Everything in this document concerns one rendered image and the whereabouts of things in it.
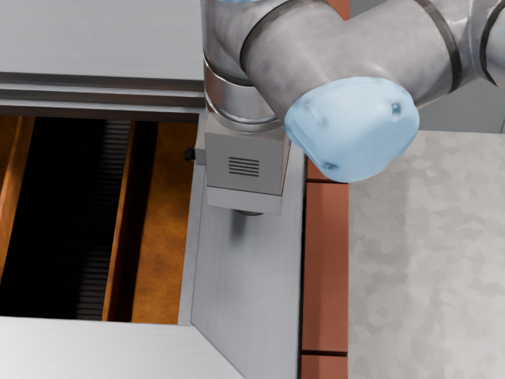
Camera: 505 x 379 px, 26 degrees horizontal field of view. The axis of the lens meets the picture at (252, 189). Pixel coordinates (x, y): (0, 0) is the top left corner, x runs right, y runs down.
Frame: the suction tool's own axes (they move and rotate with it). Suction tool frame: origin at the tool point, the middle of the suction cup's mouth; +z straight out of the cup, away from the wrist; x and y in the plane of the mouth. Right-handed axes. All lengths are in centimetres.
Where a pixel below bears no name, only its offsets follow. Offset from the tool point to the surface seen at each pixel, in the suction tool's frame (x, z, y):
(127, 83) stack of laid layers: -14.2, 0.2, -11.7
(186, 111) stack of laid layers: -8.2, 2.5, -11.1
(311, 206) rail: 5.3, 3.0, -2.2
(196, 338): -2.3, -1.0, 14.8
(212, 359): -0.6, -1.1, 16.5
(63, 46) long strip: -21.2, -0.8, -14.6
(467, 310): 22.3, 17.5, -1.6
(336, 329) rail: 9.1, 2.9, 10.2
